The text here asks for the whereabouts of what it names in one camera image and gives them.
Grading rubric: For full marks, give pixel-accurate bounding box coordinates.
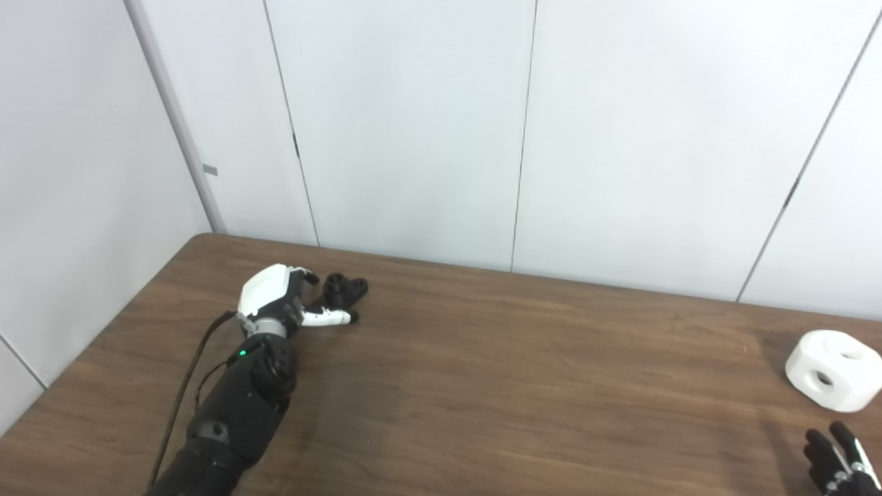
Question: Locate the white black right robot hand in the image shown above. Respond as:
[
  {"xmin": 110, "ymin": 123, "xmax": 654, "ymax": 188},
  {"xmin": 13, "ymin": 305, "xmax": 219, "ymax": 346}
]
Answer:
[{"xmin": 803, "ymin": 421, "xmax": 882, "ymax": 496}]

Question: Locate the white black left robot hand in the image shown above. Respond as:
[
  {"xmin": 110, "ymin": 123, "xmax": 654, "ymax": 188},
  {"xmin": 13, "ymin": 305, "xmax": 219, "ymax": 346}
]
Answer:
[{"xmin": 236, "ymin": 264, "xmax": 360, "ymax": 338}]

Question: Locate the black flanged holder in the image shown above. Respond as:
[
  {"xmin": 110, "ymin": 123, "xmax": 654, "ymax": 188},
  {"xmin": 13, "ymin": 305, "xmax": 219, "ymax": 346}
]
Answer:
[{"xmin": 307, "ymin": 273, "xmax": 369, "ymax": 319}]

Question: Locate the round white plastic piece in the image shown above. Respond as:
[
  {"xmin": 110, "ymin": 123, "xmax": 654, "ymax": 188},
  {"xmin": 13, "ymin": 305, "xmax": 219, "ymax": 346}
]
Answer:
[{"xmin": 786, "ymin": 329, "xmax": 882, "ymax": 413}]

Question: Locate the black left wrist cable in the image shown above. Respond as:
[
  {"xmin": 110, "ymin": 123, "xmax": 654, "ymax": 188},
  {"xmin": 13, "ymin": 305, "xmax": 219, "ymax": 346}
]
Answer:
[{"xmin": 148, "ymin": 310, "xmax": 238, "ymax": 490}]

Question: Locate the grey wall corner trim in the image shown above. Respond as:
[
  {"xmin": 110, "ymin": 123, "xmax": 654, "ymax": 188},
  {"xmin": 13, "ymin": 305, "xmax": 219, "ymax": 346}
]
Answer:
[{"xmin": 124, "ymin": 0, "xmax": 228, "ymax": 235}]

